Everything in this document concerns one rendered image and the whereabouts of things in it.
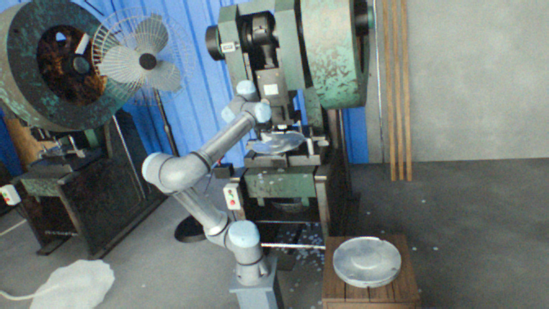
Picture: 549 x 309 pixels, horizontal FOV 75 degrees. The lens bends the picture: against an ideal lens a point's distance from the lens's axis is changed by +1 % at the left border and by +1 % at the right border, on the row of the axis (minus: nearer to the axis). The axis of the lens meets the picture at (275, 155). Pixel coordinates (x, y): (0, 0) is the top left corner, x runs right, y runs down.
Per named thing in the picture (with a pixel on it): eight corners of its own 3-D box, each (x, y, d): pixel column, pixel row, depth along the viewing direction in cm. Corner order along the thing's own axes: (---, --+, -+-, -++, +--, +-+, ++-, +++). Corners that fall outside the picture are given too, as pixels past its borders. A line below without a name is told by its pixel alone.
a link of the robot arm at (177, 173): (171, 177, 109) (267, 94, 134) (153, 172, 116) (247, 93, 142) (189, 203, 115) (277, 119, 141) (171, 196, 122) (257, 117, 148)
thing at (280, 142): (296, 152, 175) (296, 151, 175) (244, 154, 185) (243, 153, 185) (309, 131, 200) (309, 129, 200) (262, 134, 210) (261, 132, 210)
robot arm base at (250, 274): (269, 284, 143) (264, 265, 139) (233, 286, 145) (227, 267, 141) (273, 259, 156) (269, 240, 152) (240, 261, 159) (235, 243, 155)
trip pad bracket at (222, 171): (236, 196, 200) (228, 165, 192) (220, 196, 203) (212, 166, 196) (239, 190, 205) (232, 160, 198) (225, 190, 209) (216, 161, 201)
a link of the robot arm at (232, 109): (234, 113, 138) (250, 95, 143) (216, 111, 145) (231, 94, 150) (243, 127, 142) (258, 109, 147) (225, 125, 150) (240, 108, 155)
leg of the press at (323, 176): (348, 282, 196) (329, 131, 161) (328, 280, 200) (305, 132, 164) (360, 194, 275) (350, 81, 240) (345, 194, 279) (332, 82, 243)
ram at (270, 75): (287, 123, 186) (278, 66, 174) (261, 124, 191) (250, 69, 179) (295, 112, 201) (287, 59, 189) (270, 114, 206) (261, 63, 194)
